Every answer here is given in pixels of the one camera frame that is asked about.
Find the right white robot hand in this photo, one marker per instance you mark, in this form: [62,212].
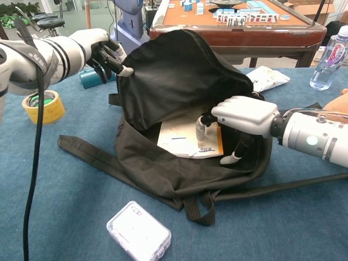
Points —
[244,114]

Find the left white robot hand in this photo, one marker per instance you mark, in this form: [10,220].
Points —
[95,46]

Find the white and yellow book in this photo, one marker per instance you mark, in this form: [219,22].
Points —
[176,141]

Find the black fabric backpack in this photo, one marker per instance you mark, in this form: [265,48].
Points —
[168,81]

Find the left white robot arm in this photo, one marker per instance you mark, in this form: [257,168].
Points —
[24,70]

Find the wooden pole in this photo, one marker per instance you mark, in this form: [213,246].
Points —
[87,13]

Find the white snack packet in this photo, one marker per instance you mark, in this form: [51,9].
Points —
[266,79]

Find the blue machine base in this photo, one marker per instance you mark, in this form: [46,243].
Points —
[130,21]

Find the black round stool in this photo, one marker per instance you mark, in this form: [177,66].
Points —
[44,17]
[51,24]

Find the yellow tape roll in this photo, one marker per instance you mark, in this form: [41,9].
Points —
[51,111]

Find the brown mahjong table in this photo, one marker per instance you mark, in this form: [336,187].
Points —
[272,35]

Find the green plants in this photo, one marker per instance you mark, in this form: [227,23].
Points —
[16,13]

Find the clear plastic water bottle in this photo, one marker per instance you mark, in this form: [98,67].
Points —
[326,68]

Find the brown plush toy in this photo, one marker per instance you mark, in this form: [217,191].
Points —
[340,104]

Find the blue mahjong tile stack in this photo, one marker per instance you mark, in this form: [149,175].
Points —
[200,8]
[187,6]

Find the single blue mahjong tile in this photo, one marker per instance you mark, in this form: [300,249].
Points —
[285,17]

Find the long blue mahjong tile row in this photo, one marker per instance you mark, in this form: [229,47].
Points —
[257,5]

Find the dark round dish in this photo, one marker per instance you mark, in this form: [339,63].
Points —
[227,2]

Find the blue table cloth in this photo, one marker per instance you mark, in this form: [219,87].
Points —
[68,176]

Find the white plastic box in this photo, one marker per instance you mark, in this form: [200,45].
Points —
[138,233]

